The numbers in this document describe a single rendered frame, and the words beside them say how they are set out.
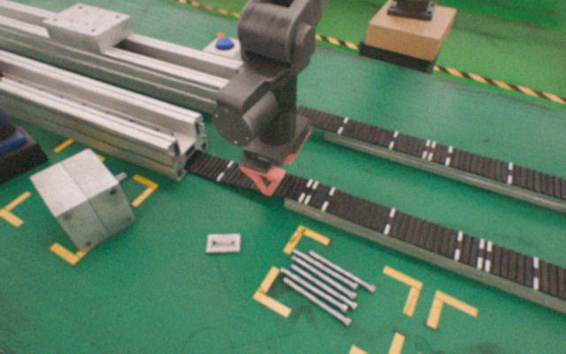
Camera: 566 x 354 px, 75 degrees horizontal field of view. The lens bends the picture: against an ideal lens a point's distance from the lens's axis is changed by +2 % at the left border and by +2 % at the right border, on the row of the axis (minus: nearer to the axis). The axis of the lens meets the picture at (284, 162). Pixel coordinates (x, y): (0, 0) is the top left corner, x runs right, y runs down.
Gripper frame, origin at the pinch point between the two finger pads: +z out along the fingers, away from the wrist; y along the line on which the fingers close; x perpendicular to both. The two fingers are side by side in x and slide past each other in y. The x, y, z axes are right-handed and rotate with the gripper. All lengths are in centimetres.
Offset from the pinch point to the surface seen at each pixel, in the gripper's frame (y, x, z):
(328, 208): 1.6, 9.7, 2.1
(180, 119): -2.8, -20.5, -2.8
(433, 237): 0.1, 25.7, 2.3
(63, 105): 3.3, -42.2, -3.0
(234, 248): 12.7, -1.3, 4.7
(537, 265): -0.9, 39.3, 2.0
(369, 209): -1.1, 15.6, 2.3
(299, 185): -1.0, 3.6, 2.2
